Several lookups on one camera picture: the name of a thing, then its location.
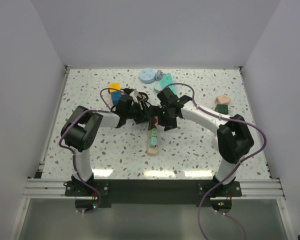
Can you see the green adapter plug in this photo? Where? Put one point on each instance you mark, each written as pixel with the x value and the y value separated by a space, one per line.
pixel 154 133

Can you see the dark green cube socket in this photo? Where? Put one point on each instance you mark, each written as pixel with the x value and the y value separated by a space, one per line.
pixel 222 109

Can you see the blue cube socket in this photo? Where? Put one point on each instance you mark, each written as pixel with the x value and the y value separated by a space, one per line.
pixel 115 97

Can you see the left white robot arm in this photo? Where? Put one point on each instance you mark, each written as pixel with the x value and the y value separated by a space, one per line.
pixel 79 132

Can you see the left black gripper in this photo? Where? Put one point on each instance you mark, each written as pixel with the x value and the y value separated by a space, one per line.
pixel 143 114

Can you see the teal triangular power strip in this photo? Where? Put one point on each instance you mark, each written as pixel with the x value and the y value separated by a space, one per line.
pixel 167 80

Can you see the aluminium rail frame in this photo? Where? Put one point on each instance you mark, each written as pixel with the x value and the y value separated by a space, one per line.
pixel 187 154

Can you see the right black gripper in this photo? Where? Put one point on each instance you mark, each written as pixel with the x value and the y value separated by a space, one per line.
pixel 160 121

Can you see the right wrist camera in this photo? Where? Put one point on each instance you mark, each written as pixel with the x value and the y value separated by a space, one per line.
pixel 168 98

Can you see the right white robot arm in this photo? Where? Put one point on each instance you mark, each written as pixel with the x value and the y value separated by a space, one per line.
pixel 234 138

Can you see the teal adapter plug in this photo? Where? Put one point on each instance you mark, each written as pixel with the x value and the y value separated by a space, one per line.
pixel 152 142

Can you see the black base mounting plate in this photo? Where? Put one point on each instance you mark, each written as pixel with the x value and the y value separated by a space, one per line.
pixel 150 191

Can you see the beige long power strip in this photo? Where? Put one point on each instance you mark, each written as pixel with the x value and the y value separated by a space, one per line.
pixel 153 151

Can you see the pink round socket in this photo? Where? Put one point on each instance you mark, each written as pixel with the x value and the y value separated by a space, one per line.
pixel 222 100

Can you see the yellow cube socket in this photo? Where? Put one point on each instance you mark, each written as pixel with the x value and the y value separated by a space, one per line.
pixel 113 87

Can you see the round light blue socket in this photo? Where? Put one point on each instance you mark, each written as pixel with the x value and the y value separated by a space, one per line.
pixel 147 75

